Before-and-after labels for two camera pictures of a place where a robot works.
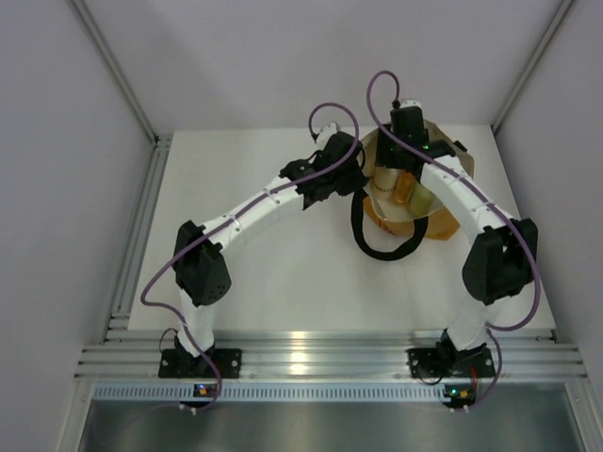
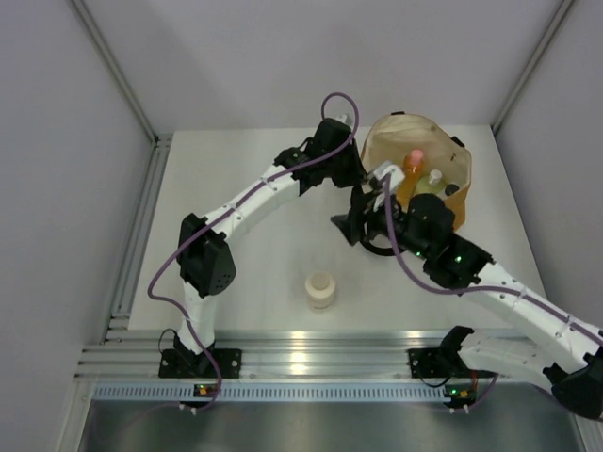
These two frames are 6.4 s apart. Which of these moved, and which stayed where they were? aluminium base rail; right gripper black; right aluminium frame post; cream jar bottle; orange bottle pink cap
Moved: cream jar bottle; right gripper black
Stayed: aluminium base rail; orange bottle pink cap; right aluminium frame post
